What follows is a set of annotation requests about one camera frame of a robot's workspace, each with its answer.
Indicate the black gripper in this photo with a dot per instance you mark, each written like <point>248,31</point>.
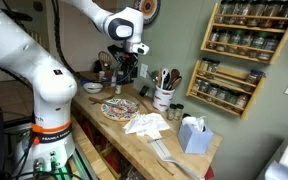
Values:
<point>126,63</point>

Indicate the small black digital timer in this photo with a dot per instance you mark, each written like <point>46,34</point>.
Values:
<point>144,90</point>

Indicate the white ceramic bowl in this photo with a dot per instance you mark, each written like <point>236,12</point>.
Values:
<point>92,87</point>

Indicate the white facial tissue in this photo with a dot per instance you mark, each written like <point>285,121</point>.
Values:
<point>194,122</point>

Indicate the small labelled spice bottle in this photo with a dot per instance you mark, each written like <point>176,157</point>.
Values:
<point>118,88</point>

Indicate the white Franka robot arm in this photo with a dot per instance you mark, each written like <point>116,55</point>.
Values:
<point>34,60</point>

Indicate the white stove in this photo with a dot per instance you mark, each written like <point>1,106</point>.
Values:
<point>287,160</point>

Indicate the colourful patterned ceramic plate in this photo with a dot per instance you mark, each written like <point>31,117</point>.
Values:
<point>120,110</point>

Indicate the black camera on stand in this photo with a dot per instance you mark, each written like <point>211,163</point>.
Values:
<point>20,16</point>

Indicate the brown spice jar blue lid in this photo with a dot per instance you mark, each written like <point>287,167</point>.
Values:
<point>254,77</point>

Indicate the white plastic spoon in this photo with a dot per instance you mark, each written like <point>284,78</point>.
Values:
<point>164,75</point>

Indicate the wooden spindle chair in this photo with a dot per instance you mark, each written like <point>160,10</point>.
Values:
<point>35,37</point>

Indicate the white labelled shaker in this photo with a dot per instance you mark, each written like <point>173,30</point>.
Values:
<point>101,76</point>

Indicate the red cloth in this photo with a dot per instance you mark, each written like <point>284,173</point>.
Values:
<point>210,173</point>

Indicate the wooden wall spice rack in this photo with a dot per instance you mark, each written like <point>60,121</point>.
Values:
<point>244,27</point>
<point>192,80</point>

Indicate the blue tissue box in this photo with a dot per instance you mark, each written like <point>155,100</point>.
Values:
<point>194,140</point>

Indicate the dark blue spoon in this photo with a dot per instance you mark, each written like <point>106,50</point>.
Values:
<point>167,81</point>

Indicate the pale spice jar black lid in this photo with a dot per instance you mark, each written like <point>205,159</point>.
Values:
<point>179,112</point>

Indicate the wooden platform plank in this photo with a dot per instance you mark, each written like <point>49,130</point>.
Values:
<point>87,146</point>

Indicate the round decorative wall plate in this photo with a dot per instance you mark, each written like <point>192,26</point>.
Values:
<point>149,8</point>

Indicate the white utensil crock red print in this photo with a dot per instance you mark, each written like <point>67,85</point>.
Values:
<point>163,98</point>

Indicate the blue plastic bowl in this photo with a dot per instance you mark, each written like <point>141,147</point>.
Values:
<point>85,81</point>

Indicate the wicker chair back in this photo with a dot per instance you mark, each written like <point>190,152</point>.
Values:
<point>104,59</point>

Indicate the light wooden spoon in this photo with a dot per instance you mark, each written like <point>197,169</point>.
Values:
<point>177,82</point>

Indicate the crumpled white paper towel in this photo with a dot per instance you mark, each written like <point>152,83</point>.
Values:
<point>145,126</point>

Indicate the white wall outlet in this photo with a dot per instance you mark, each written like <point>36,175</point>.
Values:
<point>144,70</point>

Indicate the metal kitchen utensil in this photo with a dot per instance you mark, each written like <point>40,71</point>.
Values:
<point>152,76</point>

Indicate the stainless steel mill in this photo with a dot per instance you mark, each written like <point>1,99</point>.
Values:
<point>113,81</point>

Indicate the wooden spatula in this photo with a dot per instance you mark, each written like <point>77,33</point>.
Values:
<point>159,76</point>

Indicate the dark wooden spoon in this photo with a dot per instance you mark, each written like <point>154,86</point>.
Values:
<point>175,74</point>

